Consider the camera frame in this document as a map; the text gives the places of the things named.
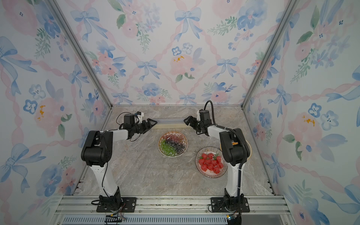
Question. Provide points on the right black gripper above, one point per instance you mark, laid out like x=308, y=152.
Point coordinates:
x=192, y=124

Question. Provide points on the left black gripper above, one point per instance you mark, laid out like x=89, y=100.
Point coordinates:
x=146, y=127

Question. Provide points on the cream plastic wrap dispenser box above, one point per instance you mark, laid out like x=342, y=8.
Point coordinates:
x=170, y=123

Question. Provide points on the plate of grapes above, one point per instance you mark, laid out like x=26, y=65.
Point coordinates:
x=172, y=144

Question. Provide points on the plate of red strawberries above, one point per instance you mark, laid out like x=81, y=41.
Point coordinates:
x=211, y=162

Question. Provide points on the yellow plate with food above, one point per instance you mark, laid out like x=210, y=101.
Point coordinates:
x=249, y=150

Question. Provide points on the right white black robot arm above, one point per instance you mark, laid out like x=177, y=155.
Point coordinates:
x=235, y=151

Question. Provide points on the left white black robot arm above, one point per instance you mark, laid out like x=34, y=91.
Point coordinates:
x=97, y=152

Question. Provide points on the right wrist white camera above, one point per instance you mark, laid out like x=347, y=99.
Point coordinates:
x=198, y=115

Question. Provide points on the wrist white camera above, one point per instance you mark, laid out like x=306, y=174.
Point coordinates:
x=139, y=115
x=198, y=115

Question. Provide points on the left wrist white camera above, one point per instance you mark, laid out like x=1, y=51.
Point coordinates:
x=139, y=115

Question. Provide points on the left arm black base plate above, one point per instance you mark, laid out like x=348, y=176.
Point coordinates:
x=126, y=204

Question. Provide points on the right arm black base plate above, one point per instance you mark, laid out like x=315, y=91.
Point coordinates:
x=222, y=204

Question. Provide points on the aluminium front rail frame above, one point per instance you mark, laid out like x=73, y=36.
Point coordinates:
x=175, y=210

